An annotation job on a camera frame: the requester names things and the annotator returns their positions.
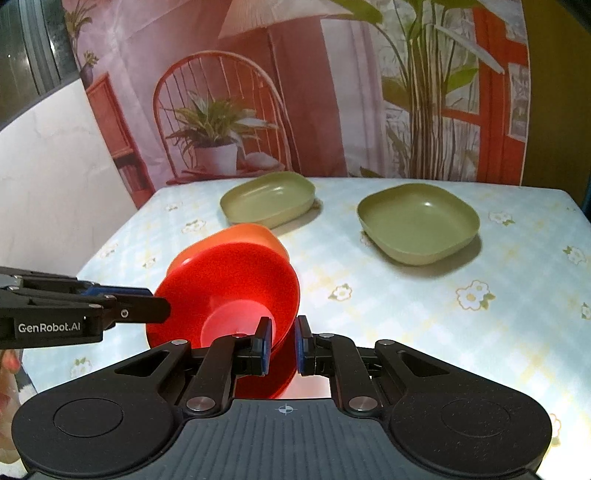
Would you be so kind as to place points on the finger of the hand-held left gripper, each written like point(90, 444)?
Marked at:
point(143, 310)
point(115, 291)

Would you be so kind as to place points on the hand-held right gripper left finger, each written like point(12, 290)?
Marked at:
point(265, 344)

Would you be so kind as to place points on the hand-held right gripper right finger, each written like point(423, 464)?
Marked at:
point(301, 347)

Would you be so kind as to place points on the red plastic bowl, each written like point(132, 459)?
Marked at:
point(231, 286)

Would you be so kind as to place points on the orange plastic bowl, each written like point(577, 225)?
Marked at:
point(244, 234)

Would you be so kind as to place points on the person's left hand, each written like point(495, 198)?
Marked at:
point(8, 369)

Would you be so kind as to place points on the green rectangular plate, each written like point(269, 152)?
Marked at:
point(265, 196)

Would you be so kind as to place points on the green square plate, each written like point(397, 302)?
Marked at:
point(415, 221)

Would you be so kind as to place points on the dark window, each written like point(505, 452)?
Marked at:
point(32, 50)

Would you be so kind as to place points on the printed backdrop cloth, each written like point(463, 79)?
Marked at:
point(323, 92)

